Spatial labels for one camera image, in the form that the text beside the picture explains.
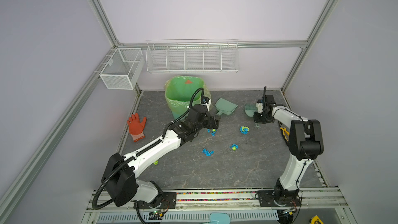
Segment mint green dustpan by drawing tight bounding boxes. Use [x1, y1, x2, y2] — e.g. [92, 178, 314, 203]
[215, 97, 238, 116]

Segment mint green hand brush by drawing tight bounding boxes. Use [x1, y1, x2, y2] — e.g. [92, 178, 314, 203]
[244, 103, 259, 118]

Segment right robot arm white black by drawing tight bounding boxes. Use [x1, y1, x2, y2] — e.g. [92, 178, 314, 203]
[254, 93, 324, 200]

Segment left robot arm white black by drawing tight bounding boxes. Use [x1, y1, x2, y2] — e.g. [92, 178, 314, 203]
[91, 104, 221, 209]

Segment blue paper scrap centre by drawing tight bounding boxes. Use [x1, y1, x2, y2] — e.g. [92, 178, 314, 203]
[207, 129, 217, 136]

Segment yellow black pliers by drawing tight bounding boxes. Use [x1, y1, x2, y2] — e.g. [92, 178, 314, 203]
[280, 127, 290, 146]

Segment blue yellow paper scrap right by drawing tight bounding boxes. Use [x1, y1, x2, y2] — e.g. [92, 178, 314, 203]
[239, 126, 250, 135]

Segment blue paper scrap front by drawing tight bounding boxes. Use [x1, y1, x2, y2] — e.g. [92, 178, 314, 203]
[202, 148, 214, 157]

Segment blue green paper scrap small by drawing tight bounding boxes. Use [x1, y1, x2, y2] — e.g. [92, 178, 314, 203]
[230, 144, 239, 150]

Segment yellow-green plastic bin liner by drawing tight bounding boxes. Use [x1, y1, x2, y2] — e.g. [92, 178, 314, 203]
[164, 75, 212, 120]

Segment green trash bin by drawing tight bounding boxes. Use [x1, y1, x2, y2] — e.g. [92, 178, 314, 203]
[165, 76, 206, 121]

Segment red rubber glove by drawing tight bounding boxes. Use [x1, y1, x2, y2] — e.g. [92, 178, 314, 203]
[127, 113, 147, 142]

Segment white mesh box basket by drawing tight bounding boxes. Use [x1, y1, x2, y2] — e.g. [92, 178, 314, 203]
[100, 48, 145, 90]

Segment light blue object front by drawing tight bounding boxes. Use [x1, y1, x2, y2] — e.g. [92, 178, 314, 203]
[209, 213, 231, 224]

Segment yellow black tape measure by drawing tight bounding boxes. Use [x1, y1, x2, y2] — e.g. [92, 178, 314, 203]
[309, 215, 323, 224]

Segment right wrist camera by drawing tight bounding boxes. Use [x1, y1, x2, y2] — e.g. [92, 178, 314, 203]
[256, 100, 263, 113]

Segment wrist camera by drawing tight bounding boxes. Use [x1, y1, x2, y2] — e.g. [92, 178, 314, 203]
[201, 96, 211, 106]
[256, 100, 263, 113]

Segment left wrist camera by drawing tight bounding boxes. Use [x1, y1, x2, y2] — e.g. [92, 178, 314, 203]
[201, 96, 211, 106]

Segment white wire shelf basket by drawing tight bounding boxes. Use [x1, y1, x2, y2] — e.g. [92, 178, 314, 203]
[146, 39, 240, 73]

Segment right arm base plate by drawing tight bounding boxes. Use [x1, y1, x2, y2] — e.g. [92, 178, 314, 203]
[255, 190, 302, 207]

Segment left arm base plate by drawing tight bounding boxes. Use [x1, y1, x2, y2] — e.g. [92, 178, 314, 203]
[134, 191, 177, 209]

